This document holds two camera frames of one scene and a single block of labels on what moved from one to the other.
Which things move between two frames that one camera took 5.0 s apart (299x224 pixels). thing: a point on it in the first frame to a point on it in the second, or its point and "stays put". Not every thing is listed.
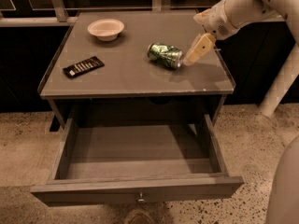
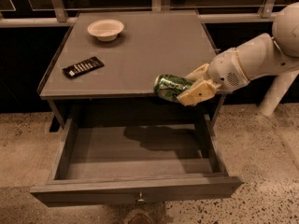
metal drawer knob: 141,200 stays put
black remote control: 83,66 stays put
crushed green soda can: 165,55 to 168,87
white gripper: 217,22 to 225,68
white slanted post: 281,84 stays put
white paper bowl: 106,29 stays put
